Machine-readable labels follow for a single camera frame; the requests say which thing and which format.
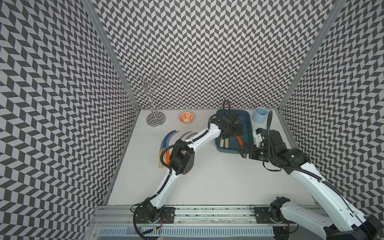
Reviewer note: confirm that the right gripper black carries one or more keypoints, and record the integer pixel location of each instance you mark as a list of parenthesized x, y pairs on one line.
[(252, 147)]

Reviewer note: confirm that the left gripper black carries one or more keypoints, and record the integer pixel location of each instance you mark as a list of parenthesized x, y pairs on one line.
[(237, 131)]

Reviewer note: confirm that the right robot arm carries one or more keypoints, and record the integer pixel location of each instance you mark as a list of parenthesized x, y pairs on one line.
[(343, 220)]

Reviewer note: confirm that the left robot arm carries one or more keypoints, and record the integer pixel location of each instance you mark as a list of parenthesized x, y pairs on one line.
[(179, 160)]

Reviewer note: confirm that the dark blue storage tray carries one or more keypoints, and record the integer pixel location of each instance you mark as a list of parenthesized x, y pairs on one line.
[(232, 144)]

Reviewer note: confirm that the light blue mug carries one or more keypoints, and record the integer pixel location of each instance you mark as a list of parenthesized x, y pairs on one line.
[(260, 115)]

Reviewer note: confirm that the orange patterned small bowl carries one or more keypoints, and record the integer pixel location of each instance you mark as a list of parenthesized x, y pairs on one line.
[(186, 117)]

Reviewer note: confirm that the blue blade orange sickle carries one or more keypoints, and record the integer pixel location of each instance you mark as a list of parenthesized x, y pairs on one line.
[(165, 144)]

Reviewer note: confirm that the chrome mug tree stand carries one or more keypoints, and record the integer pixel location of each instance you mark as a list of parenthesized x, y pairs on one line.
[(147, 87)]

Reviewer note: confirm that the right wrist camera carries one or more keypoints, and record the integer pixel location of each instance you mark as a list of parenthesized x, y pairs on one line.
[(259, 135)]

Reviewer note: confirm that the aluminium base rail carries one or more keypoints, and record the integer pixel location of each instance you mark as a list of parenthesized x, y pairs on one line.
[(188, 215)]

